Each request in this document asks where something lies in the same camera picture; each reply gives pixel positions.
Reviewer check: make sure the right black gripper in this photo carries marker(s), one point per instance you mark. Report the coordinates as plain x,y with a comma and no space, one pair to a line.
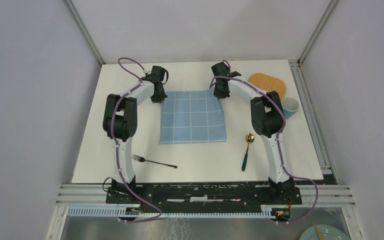
220,95

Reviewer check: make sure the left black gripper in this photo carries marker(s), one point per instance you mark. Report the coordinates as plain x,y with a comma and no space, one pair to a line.
160,99

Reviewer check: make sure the blue checked cloth napkin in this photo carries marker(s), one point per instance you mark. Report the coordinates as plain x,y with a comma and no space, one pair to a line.
192,117

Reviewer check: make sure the woven bamboo placemat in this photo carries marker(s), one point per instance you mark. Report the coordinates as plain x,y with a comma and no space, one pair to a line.
268,83

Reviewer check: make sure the white blue mug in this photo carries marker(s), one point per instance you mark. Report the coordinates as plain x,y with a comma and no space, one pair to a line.
290,106

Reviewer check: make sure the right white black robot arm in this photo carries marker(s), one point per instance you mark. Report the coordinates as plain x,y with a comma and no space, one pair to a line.
267,119

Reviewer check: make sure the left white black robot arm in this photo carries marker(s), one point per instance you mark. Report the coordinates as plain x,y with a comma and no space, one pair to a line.
120,122

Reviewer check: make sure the black metal fork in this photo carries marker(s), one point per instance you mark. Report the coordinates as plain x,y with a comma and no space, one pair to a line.
143,160

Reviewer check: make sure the wooden chopstick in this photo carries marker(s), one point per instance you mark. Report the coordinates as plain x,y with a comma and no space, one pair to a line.
318,232

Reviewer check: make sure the green plate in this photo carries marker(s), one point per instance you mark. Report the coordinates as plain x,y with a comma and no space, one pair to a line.
328,232

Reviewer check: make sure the gold spoon teal handle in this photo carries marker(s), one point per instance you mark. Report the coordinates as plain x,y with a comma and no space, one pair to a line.
249,140

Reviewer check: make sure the light blue cable duct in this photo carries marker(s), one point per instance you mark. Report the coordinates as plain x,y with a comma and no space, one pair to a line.
123,212

